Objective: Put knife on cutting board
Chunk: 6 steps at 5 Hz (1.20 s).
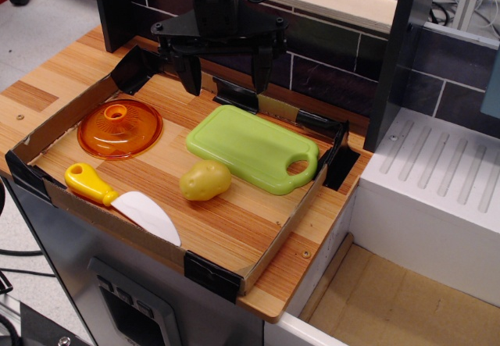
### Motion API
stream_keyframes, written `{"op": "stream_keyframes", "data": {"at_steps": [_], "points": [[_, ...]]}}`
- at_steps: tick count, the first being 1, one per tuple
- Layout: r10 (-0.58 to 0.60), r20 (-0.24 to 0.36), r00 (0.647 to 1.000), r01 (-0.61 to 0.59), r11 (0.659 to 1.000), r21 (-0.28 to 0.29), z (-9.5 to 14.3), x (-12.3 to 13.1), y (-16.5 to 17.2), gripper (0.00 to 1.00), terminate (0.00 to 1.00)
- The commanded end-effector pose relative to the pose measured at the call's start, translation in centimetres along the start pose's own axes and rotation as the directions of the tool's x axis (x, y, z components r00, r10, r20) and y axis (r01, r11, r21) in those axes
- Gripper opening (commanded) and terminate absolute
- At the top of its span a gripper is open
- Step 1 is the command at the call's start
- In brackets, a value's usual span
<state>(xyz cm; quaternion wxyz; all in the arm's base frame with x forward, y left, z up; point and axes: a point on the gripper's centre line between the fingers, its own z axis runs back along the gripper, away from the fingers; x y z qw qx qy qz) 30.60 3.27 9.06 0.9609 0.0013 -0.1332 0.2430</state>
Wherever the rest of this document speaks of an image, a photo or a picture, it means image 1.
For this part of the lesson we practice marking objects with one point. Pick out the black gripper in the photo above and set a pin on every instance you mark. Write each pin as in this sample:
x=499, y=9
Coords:
x=223, y=27

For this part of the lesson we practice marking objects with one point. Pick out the yellow-handled white toy knife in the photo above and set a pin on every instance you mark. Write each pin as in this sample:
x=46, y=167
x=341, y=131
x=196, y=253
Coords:
x=82, y=179

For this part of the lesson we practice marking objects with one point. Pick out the green plastic cutting board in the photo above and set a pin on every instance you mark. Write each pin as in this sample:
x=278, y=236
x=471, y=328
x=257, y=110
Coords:
x=256, y=150

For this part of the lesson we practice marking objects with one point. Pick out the cardboard fence with black tape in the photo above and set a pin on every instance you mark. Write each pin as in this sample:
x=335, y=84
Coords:
x=248, y=246

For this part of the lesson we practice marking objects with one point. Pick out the yellow toy potato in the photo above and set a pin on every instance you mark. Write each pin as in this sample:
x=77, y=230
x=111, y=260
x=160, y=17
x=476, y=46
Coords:
x=205, y=180

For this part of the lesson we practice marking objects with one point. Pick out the orange transparent pot lid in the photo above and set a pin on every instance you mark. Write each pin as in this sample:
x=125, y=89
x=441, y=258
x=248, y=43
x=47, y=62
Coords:
x=120, y=129

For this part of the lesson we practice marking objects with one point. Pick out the white toy sink drainboard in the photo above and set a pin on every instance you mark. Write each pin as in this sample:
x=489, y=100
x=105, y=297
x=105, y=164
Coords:
x=428, y=200

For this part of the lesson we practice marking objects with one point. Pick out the silver toy oven front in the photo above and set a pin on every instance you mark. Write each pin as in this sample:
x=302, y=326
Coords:
x=124, y=297

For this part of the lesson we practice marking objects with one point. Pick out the dark post at left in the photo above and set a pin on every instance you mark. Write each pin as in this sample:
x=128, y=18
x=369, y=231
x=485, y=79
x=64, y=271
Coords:
x=119, y=22

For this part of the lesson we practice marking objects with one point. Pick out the dark grey vertical post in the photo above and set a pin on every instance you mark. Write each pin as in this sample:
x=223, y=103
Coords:
x=407, y=25

